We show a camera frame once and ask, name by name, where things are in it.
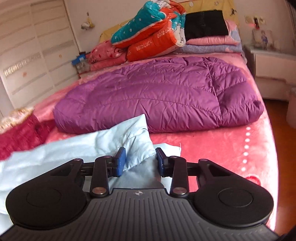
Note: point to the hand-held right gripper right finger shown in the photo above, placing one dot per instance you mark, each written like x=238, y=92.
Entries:
x=160, y=162

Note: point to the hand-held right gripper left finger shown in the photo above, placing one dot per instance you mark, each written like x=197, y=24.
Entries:
x=120, y=162

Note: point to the light blue down jacket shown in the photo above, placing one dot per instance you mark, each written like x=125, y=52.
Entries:
x=57, y=153

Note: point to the pink bed with blanket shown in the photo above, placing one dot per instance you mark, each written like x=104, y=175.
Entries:
x=219, y=148

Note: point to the purple down jacket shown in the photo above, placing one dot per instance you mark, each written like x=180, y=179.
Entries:
x=161, y=97

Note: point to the red down jacket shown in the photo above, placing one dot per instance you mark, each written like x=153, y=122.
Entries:
x=20, y=136

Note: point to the blue box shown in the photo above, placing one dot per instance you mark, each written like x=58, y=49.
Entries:
x=79, y=60

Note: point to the pink printed folded quilt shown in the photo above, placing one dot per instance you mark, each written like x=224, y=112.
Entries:
x=104, y=53

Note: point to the floral cushion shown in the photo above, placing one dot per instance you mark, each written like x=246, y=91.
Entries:
x=13, y=117

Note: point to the teal and orange folded quilt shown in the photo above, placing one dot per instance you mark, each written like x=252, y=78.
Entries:
x=148, y=44

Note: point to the lavender folded blanket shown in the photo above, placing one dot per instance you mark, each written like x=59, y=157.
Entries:
x=208, y=49

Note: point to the pink folded blanket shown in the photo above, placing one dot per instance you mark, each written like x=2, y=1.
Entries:
x=208, y=41

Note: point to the white waste bin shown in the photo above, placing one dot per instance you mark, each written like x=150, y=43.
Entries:
x=291, y=109

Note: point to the small hanging toy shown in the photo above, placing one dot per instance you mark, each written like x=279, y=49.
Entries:
x=86, y=24

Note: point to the black folded cloth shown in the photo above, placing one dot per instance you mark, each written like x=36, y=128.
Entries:
x=205, y=25

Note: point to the white wardrobe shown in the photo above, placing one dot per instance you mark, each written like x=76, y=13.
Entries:
x=34, y=46

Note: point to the white nightstand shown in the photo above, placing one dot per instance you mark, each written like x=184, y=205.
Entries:
x=272, y=67

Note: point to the yellow printed headboard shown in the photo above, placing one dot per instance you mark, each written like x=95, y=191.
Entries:
x=222, y=4

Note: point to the photo frame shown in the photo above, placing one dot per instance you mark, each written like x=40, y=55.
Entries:
x=263, y=38

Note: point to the white wall socket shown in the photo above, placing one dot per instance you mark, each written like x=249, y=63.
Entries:
x=248, y=19
x=261, y=19

